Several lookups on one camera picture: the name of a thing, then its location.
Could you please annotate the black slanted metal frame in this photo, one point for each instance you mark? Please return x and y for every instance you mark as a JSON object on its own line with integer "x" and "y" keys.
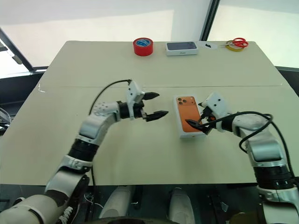
{"x": 21, "y": 53}

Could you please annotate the red tape roll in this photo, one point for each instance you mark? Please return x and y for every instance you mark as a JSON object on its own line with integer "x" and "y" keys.
{"x": 138, "y": 50}

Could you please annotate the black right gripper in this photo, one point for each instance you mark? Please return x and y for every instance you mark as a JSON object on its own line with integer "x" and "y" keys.
{"x": 207, "y": 117}

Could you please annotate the dark window frame post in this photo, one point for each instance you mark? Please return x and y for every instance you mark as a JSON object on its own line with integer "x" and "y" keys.
{"x": 210, "y": 18}

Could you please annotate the small clear plastic bag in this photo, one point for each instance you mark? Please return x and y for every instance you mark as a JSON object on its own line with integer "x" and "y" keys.
{"x": 201, "y": 45}

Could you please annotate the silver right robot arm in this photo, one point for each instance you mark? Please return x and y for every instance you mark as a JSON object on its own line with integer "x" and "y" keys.
{"x": 264, "y": 149}

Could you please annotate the white rounded foot cover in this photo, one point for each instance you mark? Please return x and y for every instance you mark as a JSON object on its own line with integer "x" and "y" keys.
{"x": 115, "y": 203}
{"x": 182, "y": 205}

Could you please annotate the small black part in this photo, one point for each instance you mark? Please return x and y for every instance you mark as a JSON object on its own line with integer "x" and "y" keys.
{"x": 208, "y": 45}

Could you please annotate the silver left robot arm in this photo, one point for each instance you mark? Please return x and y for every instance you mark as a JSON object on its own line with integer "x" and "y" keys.
{"x": 98, "y": 121}

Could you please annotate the white orange-print phone box lid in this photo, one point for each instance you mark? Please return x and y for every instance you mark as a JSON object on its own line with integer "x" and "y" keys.
{"x": 187, "y": 114}

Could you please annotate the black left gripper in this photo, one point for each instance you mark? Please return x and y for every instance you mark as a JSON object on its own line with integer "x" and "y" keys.
{"x": 139, "y": 109}

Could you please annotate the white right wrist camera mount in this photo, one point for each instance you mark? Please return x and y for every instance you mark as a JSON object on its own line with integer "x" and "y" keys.
{"x": 217, "y": 102}

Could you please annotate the white dark-print phone box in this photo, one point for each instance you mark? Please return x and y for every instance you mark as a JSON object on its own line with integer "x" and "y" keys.
{"x": 182, "y": 46}

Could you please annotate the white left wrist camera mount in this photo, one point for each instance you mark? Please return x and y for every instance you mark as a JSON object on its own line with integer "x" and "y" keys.
{"x": 134, "y": 91}

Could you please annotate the yellow tape roll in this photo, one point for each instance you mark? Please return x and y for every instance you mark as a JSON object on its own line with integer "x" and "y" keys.
{"x": 234, "y": 49}

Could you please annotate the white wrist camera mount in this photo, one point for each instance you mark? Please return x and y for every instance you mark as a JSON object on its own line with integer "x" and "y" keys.
{"x": 217, "y": 102}
{"x": 134, "y": 91}

